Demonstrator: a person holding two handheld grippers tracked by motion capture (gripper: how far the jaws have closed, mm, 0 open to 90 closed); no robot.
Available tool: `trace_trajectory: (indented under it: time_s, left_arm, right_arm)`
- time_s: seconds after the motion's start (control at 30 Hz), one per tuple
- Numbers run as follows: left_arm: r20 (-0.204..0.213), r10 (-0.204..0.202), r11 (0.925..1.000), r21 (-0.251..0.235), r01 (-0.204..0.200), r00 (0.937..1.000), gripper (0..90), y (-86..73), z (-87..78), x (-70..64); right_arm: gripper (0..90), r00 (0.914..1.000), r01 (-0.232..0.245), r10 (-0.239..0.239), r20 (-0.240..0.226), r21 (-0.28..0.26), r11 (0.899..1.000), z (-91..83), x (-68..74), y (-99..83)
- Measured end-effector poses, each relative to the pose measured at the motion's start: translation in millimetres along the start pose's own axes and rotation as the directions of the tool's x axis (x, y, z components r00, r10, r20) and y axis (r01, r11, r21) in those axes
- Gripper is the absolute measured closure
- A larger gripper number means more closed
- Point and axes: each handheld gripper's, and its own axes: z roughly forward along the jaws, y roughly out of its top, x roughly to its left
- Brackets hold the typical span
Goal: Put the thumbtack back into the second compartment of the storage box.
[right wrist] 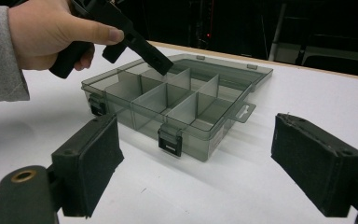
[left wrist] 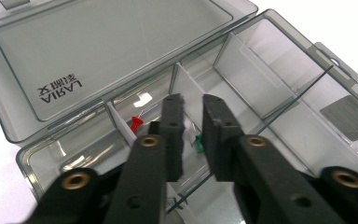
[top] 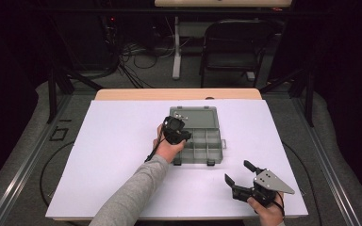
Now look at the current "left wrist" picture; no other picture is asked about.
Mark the green pushpin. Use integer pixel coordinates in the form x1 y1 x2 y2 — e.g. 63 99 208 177
192 133 206 154

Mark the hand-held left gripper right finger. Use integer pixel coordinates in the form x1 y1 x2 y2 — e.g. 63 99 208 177
201 94 345 224

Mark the clear plastic organizer box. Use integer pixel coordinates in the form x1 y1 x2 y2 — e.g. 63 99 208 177
0 0 358 224

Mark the red pushpin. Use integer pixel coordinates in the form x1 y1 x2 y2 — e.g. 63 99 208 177
130 105 158 133

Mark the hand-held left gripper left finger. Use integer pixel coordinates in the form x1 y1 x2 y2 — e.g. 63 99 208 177
103 93 186 224

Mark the grey plastic compartment box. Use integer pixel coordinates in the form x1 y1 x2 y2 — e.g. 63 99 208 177
0 0 358 224

